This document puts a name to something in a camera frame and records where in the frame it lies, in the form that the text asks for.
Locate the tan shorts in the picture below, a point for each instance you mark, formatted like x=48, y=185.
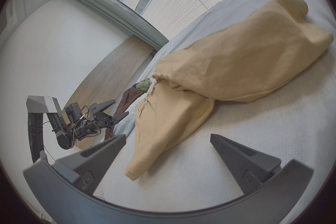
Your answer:
x=236, y=55

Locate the brown garment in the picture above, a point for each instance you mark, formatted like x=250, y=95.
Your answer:
x=128, y=99

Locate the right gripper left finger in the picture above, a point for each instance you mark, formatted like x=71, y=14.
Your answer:
x=89, y=165

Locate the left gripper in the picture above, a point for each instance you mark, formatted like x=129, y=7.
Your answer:
x=101, y=122

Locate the bed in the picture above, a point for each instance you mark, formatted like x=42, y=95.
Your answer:
x=262, y=123

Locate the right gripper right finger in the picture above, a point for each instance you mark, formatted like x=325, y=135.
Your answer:
x=244, y=162

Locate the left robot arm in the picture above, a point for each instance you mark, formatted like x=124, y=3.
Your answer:
x=63, y=139

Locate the grey-green curtain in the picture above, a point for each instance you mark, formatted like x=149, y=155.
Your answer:
x=118, y=11

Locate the pale grey garment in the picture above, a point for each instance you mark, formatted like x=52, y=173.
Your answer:
x=123, y=127

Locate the green garment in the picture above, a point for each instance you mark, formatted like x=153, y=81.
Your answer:
x=143, y=85

